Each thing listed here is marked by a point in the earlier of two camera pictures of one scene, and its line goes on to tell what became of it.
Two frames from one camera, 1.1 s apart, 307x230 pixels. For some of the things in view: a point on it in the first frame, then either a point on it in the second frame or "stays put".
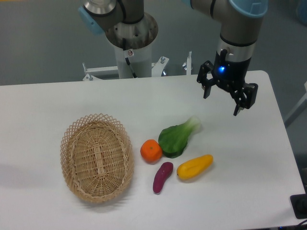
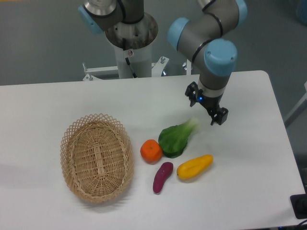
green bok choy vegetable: x=173 y=139 stays put
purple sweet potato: x=164 y=171 stays put
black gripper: x=230 y=75 → x=209 y=103
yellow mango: x=193 y=167 stays put
